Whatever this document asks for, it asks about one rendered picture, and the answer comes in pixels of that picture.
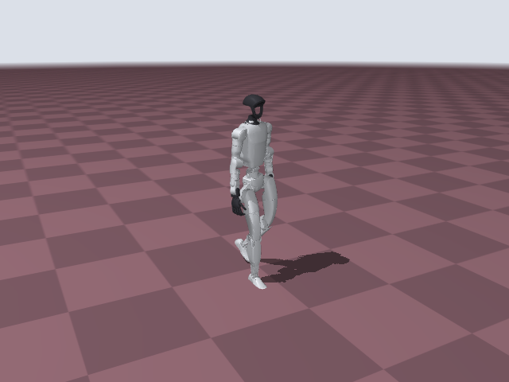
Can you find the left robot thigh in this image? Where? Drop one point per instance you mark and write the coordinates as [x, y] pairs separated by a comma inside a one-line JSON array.
[[270, 201]]

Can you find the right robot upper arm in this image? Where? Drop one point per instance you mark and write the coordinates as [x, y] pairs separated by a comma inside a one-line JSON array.
[[238, 135]]

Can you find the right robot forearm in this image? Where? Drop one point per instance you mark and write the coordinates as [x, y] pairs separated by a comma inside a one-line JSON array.
[[234, 183]]

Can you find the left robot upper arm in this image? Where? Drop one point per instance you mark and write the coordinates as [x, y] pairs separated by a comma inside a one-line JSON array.
[[269, 150]]

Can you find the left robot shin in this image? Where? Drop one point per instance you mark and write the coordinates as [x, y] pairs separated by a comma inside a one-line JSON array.
[[262, 232]]

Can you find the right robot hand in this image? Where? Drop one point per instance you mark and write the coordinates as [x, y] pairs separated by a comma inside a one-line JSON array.
[[236, 204]]

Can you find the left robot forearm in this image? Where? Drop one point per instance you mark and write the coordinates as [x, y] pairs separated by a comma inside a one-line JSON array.
[[268, 164]]

